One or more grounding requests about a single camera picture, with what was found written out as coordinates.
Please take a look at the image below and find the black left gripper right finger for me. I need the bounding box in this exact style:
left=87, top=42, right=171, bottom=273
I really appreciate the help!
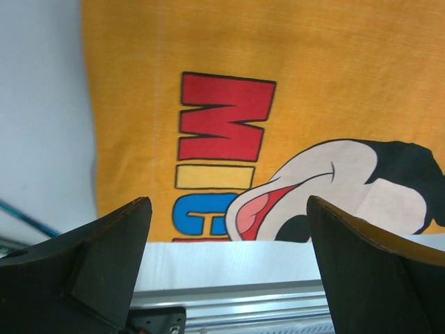
left=307, top=196, right=444, bottom=333

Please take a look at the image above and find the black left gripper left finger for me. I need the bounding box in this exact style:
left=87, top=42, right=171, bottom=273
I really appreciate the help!
left=1, top=197, right=152, bottom=333

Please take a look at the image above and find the aluminium rail base frame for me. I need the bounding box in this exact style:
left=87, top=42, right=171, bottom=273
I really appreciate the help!
left=131, top=280, right=335, bottom=333

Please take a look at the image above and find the blue metallic spoon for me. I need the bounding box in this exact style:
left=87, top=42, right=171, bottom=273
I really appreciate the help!
left=0, top=200, right=60, bottom=238

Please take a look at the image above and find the orange Mickey Mouse placemat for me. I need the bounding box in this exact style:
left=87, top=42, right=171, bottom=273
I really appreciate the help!
left=81, top=1, right=444, bottom=243

